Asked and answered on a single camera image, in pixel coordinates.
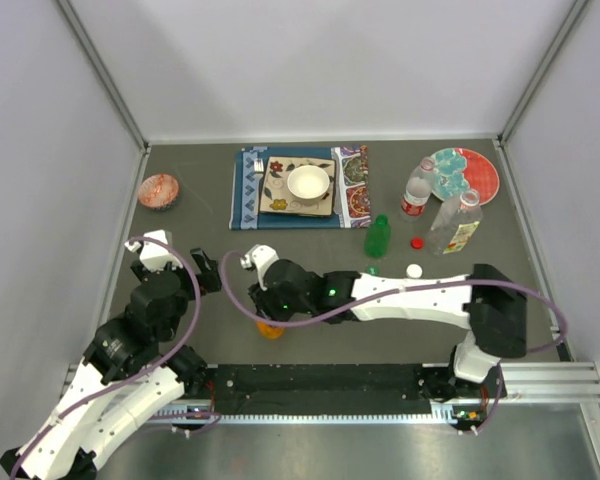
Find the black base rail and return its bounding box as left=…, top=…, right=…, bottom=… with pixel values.
left=149, top=362, right=600, bottom=429

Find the small red patterned bowl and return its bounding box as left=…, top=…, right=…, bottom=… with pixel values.
left=137, top=174, right=180, bottom=211

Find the clear bottle red label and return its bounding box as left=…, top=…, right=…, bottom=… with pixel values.
left=401, top=157, right=435, bottom=221

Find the white ceramic bowl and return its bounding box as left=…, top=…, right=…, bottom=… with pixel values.
left=287, top=165, right=330, bottom=201

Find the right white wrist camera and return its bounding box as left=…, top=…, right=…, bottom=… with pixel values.
left=239, top=244, right=279, bottom=291

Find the square clear juice bottle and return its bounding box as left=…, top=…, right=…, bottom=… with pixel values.
left=426, top=189, right=483, bottom=256

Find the red bottle cap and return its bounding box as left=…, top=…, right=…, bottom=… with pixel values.
left=411, top=237, right=425, bottom=250

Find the white bottle cap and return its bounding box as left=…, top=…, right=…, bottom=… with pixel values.
left=405, top=263, right=423, bottom=279

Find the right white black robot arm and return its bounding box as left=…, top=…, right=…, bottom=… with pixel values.
left=248, top=260, right=527, bottom=396

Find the green plastic bottle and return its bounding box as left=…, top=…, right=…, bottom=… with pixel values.
left=363, top=214, right=391, bottom=258

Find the red teal round plate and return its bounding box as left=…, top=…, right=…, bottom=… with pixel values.
left=428, top=147, right=500, bottom=206

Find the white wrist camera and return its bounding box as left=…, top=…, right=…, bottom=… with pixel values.
left=124, top=230, right=172, bottom=259
left=239, top=244, right=279, bottom=291

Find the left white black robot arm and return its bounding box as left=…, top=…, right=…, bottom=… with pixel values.
left=0, top=241, right=222, bottom=479

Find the blue patterned placemat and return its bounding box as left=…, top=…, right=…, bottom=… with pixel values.
left=229, top=145, right=371, bottom=230

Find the orange plastic bottle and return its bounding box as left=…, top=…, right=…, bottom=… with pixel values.
left=256, top=322, right=285, bottom=340

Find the square floral plate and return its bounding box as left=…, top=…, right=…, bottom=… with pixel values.
left=259, top=156, right=336, bottom=217

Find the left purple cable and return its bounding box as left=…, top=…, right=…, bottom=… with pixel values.
left=8, top=235, right=224, bottom=480

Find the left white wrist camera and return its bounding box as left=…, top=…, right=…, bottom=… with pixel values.
left=124, top=230, right=172, bottom=259

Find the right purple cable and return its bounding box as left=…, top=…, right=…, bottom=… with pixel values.
left=219, top=249, right=567, bottom=436

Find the purple cable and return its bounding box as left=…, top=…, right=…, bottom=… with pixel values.
left=219, top=249, right=567, bottom=436
left=8, top=235, right=224, bottom=480

